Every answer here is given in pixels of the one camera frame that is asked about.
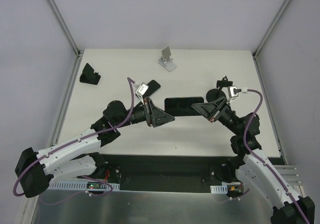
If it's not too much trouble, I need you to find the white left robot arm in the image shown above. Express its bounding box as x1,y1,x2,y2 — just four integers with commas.
13,97,175,198

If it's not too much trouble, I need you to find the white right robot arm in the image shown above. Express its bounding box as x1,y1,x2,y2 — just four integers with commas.
191,97,315,224

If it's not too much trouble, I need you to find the black round-base clamp stand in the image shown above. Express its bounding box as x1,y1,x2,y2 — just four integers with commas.
205,76,233,103

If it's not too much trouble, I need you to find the white folding phone stand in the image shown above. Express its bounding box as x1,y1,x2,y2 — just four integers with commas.
158,46,177,72

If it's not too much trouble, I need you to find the black folding phone stand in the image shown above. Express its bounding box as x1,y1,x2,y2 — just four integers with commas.
79,63,101,85

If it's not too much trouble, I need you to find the black smartphone with teal edge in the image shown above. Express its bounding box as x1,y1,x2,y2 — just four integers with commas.
143,79,161,98

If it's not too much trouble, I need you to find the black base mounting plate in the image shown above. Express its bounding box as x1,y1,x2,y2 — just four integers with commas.
90,154,229,193

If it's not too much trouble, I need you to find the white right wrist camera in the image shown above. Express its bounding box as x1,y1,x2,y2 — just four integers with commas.
226,85,248,103

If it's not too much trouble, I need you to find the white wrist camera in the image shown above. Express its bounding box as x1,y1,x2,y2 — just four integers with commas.
133,82,149,102
226,85,248,103

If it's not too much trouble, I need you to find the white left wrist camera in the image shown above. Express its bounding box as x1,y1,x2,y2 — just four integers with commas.
133,82,149,102

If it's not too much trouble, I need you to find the white slotted cable duct right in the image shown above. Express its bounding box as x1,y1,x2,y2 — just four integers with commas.
210,184,228,195

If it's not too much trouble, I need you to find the white slotted cable duct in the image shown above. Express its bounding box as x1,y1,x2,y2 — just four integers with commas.
48,181,120,192
210,184,228,195

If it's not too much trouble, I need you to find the aluminium frame rail right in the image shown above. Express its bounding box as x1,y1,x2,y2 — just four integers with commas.
252,0,293,60

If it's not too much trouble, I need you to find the aluminium frame rail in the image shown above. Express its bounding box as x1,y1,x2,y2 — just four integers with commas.
252,0,293,60
45,0,81,57

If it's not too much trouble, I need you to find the white slotted cable duct left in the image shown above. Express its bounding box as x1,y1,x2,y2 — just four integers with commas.
48,181,120,192

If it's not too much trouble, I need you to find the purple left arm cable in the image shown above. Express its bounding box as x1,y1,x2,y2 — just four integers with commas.
12,77,141,199

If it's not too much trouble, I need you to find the aluminium frame rail left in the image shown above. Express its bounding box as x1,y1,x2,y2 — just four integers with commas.
45,0,81,57

